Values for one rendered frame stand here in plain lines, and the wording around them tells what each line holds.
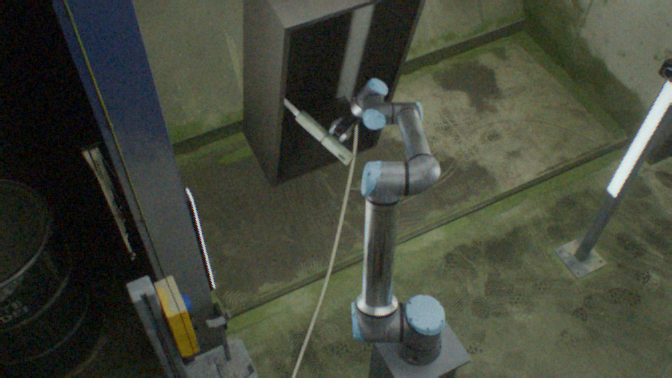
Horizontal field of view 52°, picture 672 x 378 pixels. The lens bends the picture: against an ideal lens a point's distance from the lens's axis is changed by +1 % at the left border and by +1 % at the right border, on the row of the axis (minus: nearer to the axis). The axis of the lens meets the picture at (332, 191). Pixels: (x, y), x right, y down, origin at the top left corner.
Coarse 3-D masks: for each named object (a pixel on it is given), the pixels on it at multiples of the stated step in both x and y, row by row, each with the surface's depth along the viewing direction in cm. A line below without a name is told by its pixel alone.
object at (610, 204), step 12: (660, 132) 289; (636, 168) 307; (624, 192) 323; (612, 204) 328; (600, 216) 339; (588, 228) 352; (600, 228) 345; (588, 240) 355; (576, 252) 368; (588, 252) 364
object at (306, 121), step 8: (288, 104) 300; (296, 112) 300; (304, 112) 300; (296, 120) 301; (304, 120) 299; (312, 120) 300; (304, 128) 302; (312, 128) 299; (320, 128) 300; (320, 136) 299; (328, 136) 299; (336, 136) 303; (328, 144) 300; (336, 144) 299; (336, 152) 300; (344, 152) 299; (344, 160) 300
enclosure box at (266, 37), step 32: (256, 0) 250; (288, 0) 240; (320, 0) 241; (352, 0) 243; (384, 0) 248; (416, 0) 267; (256, 32) 265; (288, 32) 237; (320, 32) 309; (352, 32) 321; (384, 32) 301; (256, 64) 282; (288, 64) 319; (320, 64) 332; (352, 64) 346; (384, 64) 313; (256, 96) 301; (288, 96) 343; (320, 96) 358; (352, 96) 361; (256, 128) 323; (288, 128) 357; (288, 160) 348; (320, 160) 350
